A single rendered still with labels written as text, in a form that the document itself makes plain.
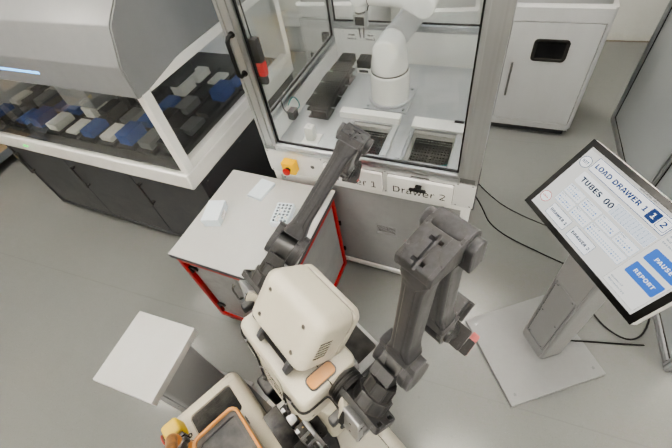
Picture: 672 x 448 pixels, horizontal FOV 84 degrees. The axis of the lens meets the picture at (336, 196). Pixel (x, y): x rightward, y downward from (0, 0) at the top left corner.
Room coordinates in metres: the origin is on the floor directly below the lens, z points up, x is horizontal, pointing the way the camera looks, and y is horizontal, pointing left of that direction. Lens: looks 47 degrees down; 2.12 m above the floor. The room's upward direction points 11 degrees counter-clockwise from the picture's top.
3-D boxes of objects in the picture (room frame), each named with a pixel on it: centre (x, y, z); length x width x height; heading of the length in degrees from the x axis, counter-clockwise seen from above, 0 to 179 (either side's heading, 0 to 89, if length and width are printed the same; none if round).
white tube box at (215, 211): (1.27, 0.60, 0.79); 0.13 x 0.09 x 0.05; 167
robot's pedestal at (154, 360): (0.64, 0.84, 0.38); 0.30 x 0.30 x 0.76; 63
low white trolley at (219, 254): (1.19, 0.41, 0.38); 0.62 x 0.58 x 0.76; 60
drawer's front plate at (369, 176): (1.25, -0.09, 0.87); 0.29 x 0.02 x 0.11; 60
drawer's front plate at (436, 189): (1.09, -0.37, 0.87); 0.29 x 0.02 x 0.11; 60
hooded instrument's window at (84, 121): (2.40, 1.22, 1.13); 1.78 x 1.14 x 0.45; 60
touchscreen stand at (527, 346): (0.61, -0.86, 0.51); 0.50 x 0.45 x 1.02; 97
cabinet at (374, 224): (1.64, -0.38, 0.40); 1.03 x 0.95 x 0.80; 60
